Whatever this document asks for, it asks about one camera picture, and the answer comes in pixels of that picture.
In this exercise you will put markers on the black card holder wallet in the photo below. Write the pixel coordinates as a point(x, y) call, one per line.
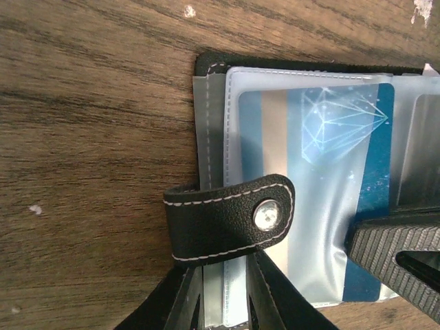
point(217, 223)

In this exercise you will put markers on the blue credit card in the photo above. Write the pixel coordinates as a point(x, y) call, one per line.
point(334, 144)

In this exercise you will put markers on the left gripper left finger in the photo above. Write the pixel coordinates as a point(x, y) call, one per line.
point(176, 303)

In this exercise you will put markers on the black credit card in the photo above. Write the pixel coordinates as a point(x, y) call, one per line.
point(420, 174)

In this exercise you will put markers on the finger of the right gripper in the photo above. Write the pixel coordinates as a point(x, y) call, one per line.
point(402, 251)

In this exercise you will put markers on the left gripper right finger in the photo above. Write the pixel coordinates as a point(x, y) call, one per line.
point(274, 303)

